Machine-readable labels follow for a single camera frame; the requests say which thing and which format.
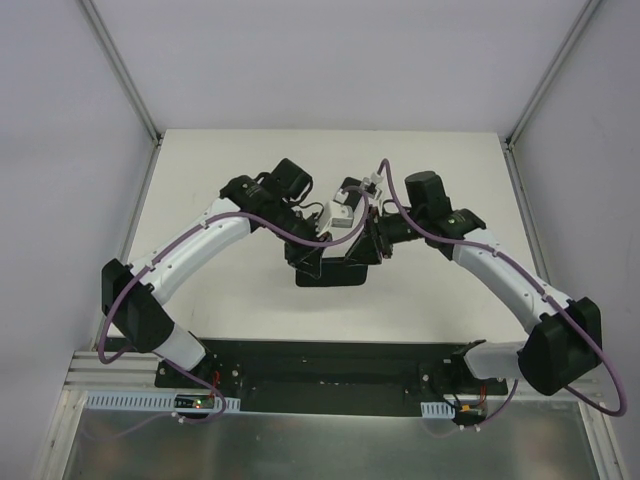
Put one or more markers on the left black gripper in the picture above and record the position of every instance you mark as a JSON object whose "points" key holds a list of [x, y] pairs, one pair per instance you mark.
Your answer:
{"points": [[304, 254]]}

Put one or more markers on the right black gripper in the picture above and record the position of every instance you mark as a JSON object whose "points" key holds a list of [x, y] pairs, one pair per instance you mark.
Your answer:
{"points": [[371, 244]]}

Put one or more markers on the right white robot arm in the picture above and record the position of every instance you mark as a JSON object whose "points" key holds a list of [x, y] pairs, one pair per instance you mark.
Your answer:
{"points": [[563, 334]]}

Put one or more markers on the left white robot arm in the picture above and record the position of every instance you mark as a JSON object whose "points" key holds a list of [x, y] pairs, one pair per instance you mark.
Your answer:
{"points": [[133, 295]]}

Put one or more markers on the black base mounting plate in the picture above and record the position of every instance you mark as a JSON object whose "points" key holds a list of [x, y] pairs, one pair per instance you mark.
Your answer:
{"points": [[362, 379]]}

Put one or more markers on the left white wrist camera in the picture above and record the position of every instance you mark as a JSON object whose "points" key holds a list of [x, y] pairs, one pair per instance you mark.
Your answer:
{"points": [[337, 216]]}

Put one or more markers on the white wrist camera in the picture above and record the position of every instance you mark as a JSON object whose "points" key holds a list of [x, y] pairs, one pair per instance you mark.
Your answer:
{"points": [[372, 182], [337, 216]]}

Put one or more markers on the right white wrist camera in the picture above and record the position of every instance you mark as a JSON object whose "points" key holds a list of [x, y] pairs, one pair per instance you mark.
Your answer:
{"points": [[372, 182]]}

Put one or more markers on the right white cable duct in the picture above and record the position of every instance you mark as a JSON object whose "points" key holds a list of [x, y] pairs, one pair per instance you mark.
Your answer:
{"points": [[437, 410]]}

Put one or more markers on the aluminium frame rail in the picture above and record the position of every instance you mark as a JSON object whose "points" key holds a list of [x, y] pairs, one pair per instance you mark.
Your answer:
{"points": [[131, 371]]}

